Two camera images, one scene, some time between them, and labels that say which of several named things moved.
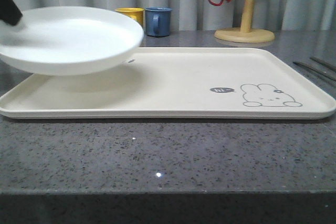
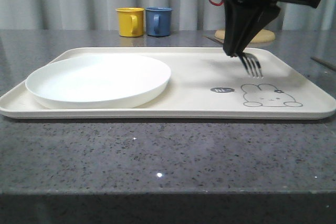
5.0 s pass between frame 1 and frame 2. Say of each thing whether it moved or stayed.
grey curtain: stayed
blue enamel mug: stayed
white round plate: moved
